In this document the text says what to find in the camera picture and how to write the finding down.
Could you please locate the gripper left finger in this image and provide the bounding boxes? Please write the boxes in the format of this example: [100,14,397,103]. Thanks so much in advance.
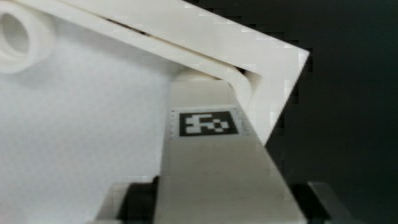
[95,177,160,224]

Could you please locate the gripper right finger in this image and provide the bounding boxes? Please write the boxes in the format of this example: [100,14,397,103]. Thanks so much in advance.
[290,182,356,224]

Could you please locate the white desk top tray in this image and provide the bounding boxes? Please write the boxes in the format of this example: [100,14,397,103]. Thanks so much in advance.
[0,0,310,224]

